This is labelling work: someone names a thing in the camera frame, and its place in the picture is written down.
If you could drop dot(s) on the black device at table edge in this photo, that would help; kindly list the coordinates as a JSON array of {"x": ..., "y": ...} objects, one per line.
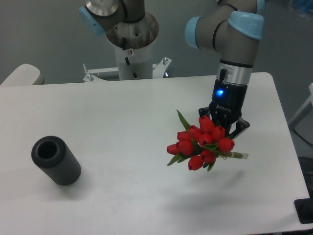
[{"x": 304, "y": 209}]

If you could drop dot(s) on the white metal base frame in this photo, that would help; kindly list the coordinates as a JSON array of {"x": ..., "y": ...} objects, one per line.
[{"x": 158, "y": 70}]

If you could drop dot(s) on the white chair back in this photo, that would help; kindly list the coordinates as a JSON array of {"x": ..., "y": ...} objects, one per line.
[{"x": 24, "y": 75}]

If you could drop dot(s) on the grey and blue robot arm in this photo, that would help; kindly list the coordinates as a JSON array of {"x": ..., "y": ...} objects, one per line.
[{"x": 234, "y": 31}]

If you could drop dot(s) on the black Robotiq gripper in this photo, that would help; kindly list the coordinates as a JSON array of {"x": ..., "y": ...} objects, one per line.
[{"x": 226, "y": 107}]

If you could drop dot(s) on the white furniture at right edge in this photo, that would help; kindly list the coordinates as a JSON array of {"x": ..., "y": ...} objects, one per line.
[{"x": 302, "y": 111}]

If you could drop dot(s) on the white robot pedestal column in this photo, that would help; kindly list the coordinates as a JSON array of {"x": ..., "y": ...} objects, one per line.
[{"x": 133, "y": 42}]

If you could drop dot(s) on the dark grey ribbed vase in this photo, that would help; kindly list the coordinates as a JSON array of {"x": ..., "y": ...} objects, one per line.
[{"x": 55, "y": 159}]

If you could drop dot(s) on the red tulip bouquet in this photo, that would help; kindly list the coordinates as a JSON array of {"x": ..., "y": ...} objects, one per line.
[{"x": 202, "y": 145}]

